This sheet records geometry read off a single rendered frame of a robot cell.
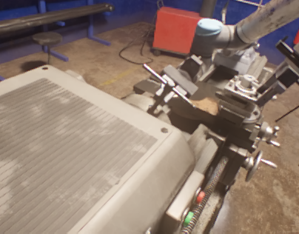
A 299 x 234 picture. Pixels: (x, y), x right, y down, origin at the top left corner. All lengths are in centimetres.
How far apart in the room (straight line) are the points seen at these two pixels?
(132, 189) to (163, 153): 10
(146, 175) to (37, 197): 17
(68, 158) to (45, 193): 7
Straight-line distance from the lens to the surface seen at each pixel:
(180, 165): 47
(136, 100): 76
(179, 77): 79
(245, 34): 88
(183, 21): 401
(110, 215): 35
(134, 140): 44
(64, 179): 38
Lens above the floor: 164
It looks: 36 degrees down
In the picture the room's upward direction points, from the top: 9 degrees clockwise
